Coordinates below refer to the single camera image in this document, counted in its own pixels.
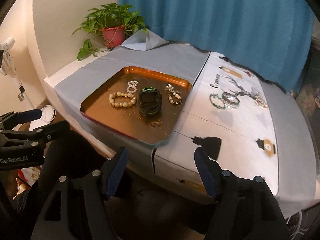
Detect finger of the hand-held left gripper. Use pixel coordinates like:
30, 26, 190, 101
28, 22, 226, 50
0, 109, 43, 130
0, 121, 71, 153

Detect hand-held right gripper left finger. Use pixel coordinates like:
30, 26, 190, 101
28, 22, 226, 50
31, 146, 129, 240

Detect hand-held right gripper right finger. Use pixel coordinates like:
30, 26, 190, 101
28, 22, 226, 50
194, 147, 292, 240

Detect orange metal tray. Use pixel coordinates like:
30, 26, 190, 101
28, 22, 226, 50
80, 66, 193, 147

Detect cream wooden bead bracelet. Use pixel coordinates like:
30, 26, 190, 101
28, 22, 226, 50
108, 92, 137, 109

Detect black wrist watch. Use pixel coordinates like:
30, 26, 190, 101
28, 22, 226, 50
137, 87, 162, 117

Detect green bead bracelet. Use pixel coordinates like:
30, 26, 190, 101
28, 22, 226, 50
209, 93, 227, 110

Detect silver bangle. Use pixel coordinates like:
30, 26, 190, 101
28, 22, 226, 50
222, 92, 241, 105

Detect white pearl bracelet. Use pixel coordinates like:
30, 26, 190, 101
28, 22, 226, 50
126, 80, 139, 93

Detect pink and white bead bracelet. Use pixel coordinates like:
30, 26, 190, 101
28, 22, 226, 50
253, 92, 269, 109

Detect black and white bead bracelet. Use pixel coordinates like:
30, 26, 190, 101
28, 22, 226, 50
165, 83, 183, 106

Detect patterned cloth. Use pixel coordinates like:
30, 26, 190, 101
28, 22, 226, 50
16, 166, 42, 189

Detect person's black trousers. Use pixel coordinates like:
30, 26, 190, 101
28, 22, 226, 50
10, 129, 119, 240

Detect white printed table cloth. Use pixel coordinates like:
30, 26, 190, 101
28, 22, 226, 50
151, 51, 284, 200

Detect green plant in red pot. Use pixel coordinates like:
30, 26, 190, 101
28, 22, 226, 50
72, 3, 150, 62

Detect grey tablecloth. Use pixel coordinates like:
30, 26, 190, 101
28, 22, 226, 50
53, 31, 319, 220

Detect blue curtain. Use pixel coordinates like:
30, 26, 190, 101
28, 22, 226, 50
117, 0, 315, 93

